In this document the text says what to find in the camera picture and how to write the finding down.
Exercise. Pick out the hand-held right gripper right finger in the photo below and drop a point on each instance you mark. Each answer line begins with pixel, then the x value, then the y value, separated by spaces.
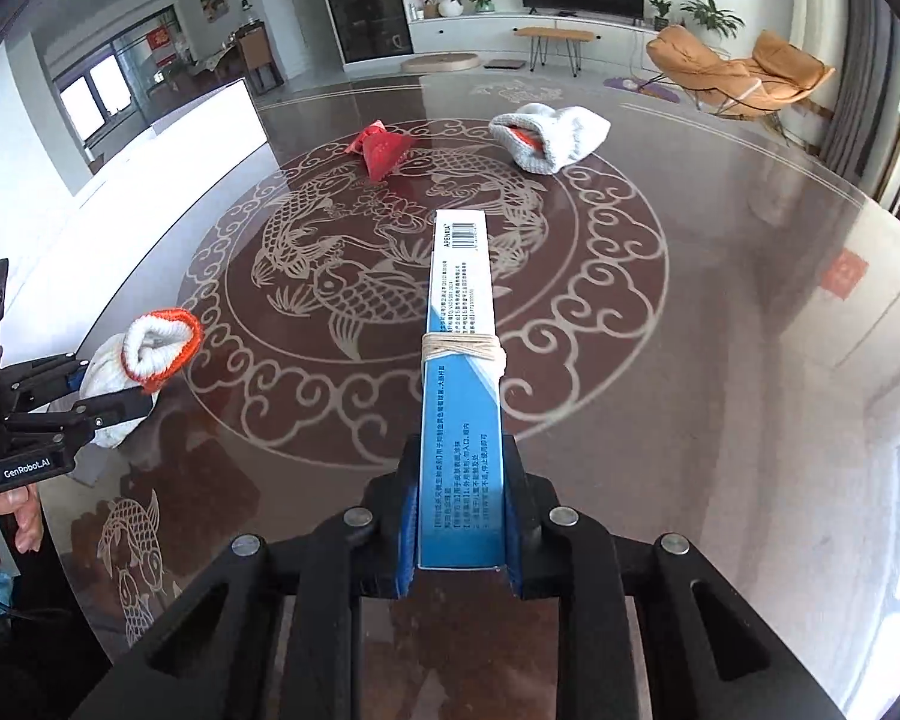
pixel 511 555

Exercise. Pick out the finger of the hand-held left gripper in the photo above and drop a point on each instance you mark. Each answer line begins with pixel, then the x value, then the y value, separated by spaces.
pixel 41 382
pixel 82 420

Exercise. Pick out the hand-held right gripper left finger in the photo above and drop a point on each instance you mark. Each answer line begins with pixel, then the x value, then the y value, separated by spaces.
pixel 407 547

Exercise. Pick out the white knit glove orange cuff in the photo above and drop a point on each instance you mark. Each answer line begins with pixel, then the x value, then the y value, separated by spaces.
pixel 570 131
pixel 150 349

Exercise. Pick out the blue white medicine box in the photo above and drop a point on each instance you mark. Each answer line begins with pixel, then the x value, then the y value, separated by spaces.
pixel 461 427

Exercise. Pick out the red snack packet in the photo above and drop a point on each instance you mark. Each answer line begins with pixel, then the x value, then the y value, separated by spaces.
pixel 382 150

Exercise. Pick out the red door poster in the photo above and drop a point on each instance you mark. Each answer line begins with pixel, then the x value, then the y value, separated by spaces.
pixel 160 43

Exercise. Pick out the brown upholstered dining chair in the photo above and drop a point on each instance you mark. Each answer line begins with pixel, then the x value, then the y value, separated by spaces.
pixel 259 56

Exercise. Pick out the purple floor mat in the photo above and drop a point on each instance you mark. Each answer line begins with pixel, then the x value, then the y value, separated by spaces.
pixel 630 86

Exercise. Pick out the beige round floor cushion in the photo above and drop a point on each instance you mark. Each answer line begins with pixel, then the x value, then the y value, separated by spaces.
pixel 441 62

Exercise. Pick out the black glass display cabinet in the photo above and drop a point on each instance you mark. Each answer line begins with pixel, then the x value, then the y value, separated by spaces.
pixel 364 0

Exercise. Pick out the dark flat floor scale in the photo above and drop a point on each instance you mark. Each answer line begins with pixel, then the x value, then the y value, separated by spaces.
pixel 504 64

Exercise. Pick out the white television cabinet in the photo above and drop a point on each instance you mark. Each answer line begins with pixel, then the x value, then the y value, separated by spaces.
pixel 487 34

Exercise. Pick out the orange lounge chair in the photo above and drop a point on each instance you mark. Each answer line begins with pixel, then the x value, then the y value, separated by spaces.
pixel 697 67

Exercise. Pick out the wooden bench hairpin legs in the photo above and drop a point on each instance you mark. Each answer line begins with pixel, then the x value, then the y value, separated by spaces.
pixel 555 34

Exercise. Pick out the white round vase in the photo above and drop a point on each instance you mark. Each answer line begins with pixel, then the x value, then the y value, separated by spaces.
pixel 451 9

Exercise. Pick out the small potted plant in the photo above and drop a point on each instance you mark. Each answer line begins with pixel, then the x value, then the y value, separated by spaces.
pixel 660 13

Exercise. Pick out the large leafy potted plant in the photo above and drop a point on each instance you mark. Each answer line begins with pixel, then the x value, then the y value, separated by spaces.
pixel 711 15

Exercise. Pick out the grey curtain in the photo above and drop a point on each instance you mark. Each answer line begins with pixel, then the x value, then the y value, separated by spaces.
pixel 862 75

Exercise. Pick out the white sheer curtain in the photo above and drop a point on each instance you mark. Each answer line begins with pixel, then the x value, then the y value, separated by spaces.
pixel 817 7

